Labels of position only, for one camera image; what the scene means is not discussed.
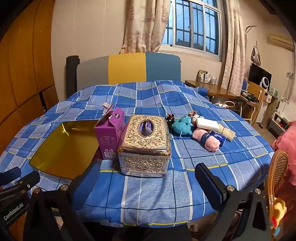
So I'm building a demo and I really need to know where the gold tin box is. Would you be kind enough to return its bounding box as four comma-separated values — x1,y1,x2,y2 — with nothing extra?
29,119,103,180

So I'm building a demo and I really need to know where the teal plush toy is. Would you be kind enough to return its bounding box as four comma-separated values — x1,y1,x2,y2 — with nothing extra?
171,116,195,137

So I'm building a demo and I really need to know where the hanging bag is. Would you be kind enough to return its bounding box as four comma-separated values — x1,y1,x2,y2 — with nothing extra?
251,42,262,65

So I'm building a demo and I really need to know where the white cable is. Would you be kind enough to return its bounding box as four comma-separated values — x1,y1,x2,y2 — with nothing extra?
217,100,236,110

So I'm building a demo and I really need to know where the white towel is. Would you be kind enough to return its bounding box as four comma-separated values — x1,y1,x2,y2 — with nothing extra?
194,117,220,132

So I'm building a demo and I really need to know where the black monitor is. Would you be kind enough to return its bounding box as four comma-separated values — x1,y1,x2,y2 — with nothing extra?
248,63,272,87

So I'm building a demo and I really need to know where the pink clothing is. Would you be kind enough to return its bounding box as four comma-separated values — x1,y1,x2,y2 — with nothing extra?
272,120,296,176

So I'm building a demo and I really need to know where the air conditioner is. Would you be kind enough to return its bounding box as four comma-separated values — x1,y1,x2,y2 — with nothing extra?
268,34,294,49

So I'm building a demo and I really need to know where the barred window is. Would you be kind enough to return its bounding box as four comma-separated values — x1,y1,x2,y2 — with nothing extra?
161,0,223,61

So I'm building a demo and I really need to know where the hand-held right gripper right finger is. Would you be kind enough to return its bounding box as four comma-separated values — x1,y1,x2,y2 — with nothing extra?
195,163,272,241

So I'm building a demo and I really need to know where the yellow toy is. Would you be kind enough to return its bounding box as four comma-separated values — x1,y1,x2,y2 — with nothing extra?
268,198,287,230

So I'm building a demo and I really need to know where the white desk fan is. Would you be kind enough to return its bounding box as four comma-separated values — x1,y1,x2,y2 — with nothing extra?
258,77,270,90

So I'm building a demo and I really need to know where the rattan chair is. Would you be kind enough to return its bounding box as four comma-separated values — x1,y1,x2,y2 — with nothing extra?
264,149,289,209

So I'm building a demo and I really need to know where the ornate gold tissue box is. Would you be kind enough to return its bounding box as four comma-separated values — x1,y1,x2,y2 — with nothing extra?
117,115,172,178

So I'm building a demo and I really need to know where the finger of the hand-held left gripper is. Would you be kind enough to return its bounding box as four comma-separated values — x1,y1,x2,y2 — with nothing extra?
15,171,41,187
0,167,22,186

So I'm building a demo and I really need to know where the purple carton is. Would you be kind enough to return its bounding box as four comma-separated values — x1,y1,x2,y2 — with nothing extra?
94,103,125,160

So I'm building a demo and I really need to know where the beige patterned curtain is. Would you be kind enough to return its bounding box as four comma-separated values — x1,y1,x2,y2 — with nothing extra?
122,0,171,54
221,0,247,96

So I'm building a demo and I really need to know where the blue tissue packet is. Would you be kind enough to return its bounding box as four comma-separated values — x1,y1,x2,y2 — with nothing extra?
209,131,228,147

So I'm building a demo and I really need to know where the grey yellow blue headboard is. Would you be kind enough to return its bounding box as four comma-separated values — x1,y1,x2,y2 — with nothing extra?
76,52,181,93

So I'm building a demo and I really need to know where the wooden chair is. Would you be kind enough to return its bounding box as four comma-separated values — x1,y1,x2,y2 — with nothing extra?
239,80,265,123

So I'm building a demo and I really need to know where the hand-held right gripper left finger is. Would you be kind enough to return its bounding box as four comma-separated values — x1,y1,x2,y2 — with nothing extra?
23,184,95,241

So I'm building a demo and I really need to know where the wooden wardrobe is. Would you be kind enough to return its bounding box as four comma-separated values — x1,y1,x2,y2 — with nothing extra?
0,0,59,130

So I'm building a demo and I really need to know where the wooden desk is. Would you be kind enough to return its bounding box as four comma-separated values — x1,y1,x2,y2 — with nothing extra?
185,80,238,99

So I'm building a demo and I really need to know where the white cabinet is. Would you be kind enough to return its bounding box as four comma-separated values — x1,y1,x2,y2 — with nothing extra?
268,97,296,133

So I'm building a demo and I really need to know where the blue plaid bed sheet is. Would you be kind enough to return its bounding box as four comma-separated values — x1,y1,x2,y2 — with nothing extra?
0,80,275,229

